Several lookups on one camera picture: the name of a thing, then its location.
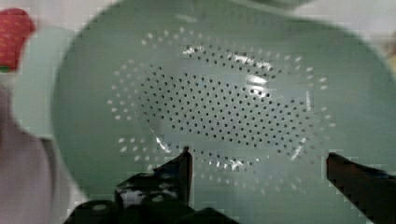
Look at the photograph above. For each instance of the green plastic strainer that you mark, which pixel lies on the green plastic strainer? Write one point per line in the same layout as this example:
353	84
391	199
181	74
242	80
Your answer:
260	97

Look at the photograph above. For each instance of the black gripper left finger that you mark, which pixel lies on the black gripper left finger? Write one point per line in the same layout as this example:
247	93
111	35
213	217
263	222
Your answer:
168	182

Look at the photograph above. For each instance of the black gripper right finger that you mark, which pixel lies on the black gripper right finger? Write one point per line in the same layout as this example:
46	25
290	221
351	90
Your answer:
371	190

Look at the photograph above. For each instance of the red toy strawberry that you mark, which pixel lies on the red toy strawberry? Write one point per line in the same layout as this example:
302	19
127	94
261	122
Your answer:
16	26

